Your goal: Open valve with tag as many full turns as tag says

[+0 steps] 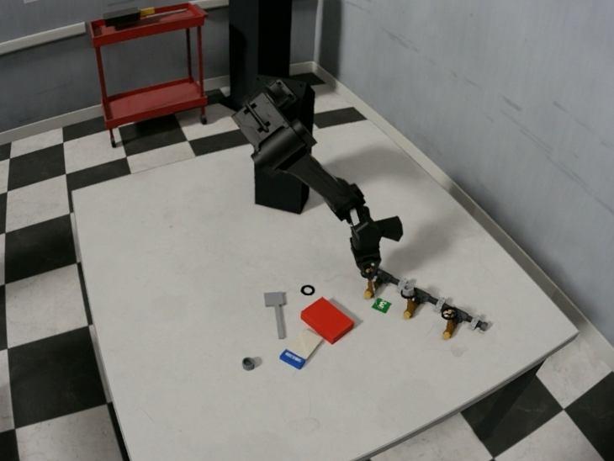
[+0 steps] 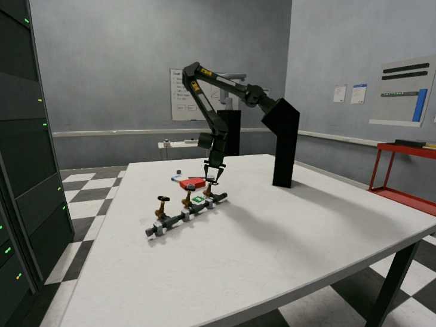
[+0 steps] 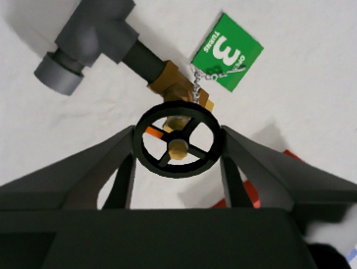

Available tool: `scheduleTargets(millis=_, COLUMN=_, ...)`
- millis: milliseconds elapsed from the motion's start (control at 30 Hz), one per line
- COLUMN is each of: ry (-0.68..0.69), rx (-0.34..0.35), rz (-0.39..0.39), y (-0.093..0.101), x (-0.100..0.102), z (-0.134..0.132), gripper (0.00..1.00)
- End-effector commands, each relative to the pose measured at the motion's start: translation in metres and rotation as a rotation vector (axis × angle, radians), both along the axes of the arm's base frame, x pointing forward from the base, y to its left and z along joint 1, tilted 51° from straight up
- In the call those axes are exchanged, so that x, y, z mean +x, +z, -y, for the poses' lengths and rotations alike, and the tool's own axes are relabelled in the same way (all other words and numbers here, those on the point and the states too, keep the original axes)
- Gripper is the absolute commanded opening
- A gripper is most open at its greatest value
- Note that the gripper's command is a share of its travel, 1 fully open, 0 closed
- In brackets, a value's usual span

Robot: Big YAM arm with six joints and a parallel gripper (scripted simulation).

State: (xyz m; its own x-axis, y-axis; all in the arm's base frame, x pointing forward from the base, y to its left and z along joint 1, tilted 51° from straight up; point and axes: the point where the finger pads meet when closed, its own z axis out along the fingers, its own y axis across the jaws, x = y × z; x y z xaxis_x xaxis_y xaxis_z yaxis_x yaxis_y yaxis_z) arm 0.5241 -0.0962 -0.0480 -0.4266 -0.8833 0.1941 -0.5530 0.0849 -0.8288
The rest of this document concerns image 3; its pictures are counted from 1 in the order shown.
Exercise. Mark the green tag with silver chain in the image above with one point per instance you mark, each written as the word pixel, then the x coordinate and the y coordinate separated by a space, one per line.
pixel 223 55

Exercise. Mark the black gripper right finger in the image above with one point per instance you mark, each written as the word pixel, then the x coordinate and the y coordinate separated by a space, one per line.
pixel 323 205

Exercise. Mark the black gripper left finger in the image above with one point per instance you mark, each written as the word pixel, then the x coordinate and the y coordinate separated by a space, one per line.
pixel 76 181

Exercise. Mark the red block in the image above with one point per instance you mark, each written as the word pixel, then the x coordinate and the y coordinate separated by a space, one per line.
pixel 252 192

